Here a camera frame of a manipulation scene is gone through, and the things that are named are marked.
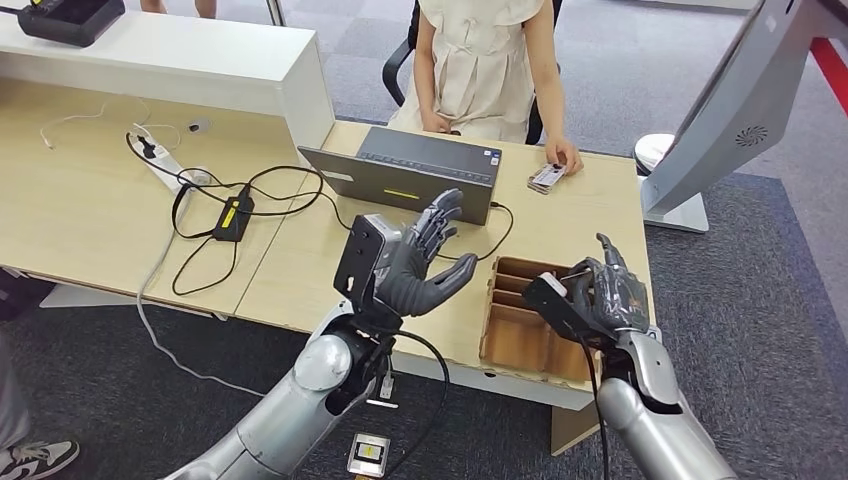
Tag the wooden divided organizer box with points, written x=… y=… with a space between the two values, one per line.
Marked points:
x=510 y=338

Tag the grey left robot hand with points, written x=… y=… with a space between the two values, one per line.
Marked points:
x=414 y=285

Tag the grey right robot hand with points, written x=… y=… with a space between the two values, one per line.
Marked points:
x=616 y=298

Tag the bystander's grey trouser leg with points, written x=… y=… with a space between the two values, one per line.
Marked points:
x=12 y=397

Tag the person's left forearm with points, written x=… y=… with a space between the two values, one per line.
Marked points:
x=550 y=99

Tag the small silver device yellow label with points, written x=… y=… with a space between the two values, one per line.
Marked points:
x=369 y=454

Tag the grey laptop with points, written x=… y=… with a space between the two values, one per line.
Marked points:
x=411 y=175

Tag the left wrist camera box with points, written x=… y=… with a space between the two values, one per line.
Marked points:
x=358 y=258

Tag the person's left hand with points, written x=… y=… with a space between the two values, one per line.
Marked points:
x=564 y=154

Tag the person's right hand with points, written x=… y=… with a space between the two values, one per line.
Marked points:
x=436 y=124

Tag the metal pole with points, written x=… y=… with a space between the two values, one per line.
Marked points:
x=276 y=12

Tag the white round bin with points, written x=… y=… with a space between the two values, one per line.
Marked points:
x=651 y=147

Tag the person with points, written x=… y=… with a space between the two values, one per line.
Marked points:
x=484 y=73

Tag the standing person's bare leg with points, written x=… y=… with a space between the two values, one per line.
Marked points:
x=152 y=5
x=206 y=6

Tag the black power adapter yellow label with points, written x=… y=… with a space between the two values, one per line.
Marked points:
x=232 y=218

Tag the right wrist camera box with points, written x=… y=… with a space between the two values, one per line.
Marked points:
x=560 y=311

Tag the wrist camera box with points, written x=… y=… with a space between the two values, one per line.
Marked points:
x=358 y=258
x=560 y=311

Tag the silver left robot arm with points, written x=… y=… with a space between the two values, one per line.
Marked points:
x=298 y=411

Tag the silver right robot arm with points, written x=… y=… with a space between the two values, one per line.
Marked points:
x=662 y=430

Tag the grey white sneaker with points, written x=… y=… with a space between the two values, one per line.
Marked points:
x=38 y=460

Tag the black desktop device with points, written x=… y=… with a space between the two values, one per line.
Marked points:
x=69 y=22

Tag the white power strip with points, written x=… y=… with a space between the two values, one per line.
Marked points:
x=166 y=162

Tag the black office chair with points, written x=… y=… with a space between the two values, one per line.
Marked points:
x=395 y=66

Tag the person's right forearm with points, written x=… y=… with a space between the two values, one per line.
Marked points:
x=427 y=86

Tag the small white bar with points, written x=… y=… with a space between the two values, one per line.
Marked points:
x=383 y=403

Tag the white counter shelf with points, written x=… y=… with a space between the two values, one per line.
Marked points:
x=166 y=53

